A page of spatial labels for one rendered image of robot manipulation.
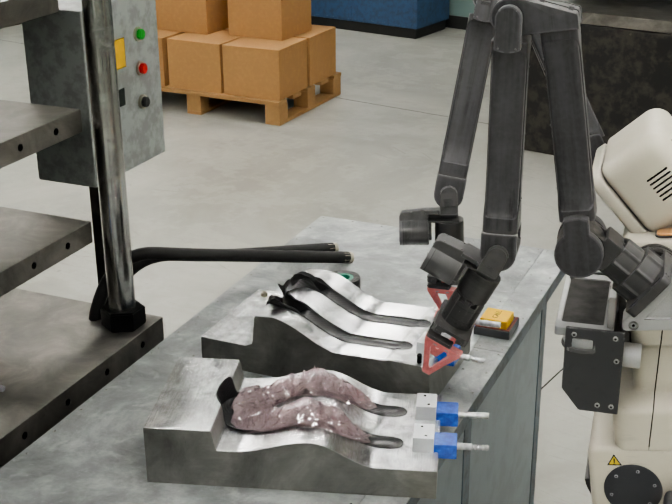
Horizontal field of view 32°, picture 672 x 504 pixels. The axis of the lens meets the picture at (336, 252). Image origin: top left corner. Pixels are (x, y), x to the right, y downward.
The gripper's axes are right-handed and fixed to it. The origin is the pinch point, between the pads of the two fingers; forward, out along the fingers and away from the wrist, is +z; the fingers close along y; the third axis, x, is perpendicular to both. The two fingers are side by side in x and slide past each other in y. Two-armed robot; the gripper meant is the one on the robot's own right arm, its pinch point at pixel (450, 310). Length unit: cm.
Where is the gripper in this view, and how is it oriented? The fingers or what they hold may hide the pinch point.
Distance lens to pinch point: 237.8
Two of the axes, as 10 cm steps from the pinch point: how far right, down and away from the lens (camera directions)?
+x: 9.2, 1.0, -3.8
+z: 0.5, 9.3, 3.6
